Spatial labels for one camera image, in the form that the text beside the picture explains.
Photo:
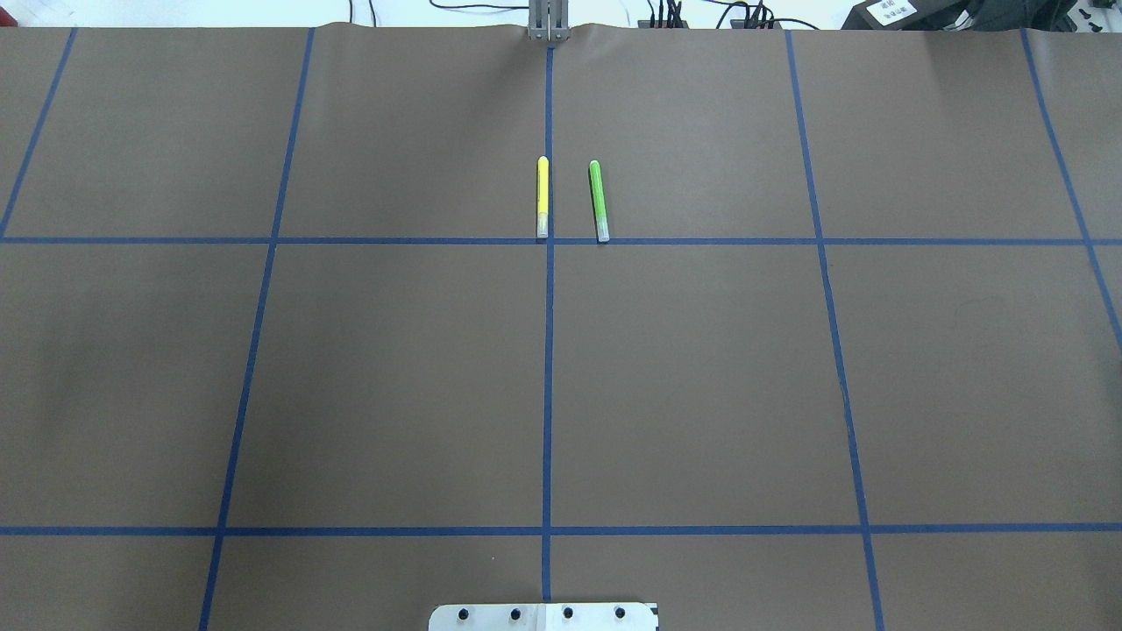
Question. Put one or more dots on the green highlighter marker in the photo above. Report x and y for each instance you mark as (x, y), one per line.
(599, 201)

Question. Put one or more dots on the grey aluminium camera post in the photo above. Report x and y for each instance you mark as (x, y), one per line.
(548, 20)

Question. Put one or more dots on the yellow highlighter marker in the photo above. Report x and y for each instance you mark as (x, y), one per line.
(543, 197)

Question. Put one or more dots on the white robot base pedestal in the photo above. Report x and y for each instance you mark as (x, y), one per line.
(546, 616)

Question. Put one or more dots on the black power adapter box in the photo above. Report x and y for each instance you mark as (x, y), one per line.
(905, 15)

